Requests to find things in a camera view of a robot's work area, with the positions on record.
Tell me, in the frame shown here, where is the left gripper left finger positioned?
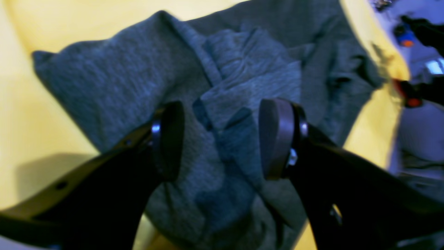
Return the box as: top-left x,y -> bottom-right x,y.
0,101 -> 185,250

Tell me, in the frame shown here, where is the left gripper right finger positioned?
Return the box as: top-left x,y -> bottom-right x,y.
259,99 -> 444,250

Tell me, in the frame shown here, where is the dark green long-sleeve shirt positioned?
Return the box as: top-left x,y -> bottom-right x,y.
32,0 -> 383,250

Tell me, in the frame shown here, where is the grey chair seat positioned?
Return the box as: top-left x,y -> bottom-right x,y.
398,101 -> 444,163

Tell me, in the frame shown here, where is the yellow table cloth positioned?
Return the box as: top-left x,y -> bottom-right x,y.
1,0 -> 411,250

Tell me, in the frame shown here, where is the red and black clamp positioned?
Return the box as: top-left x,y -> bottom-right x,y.
393,79 -> 424,109

